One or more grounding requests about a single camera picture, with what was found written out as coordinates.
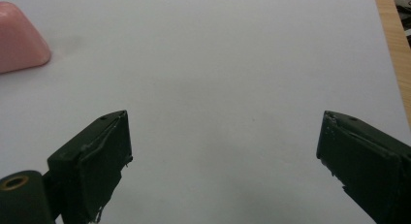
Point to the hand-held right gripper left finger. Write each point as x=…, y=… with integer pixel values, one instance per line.
x=92, y=166

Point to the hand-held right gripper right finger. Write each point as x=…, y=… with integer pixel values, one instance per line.
x=365, y=162

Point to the pink plastic container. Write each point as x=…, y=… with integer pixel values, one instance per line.
x=20, y=38

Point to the dark equipment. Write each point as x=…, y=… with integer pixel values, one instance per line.
x=404, y=7

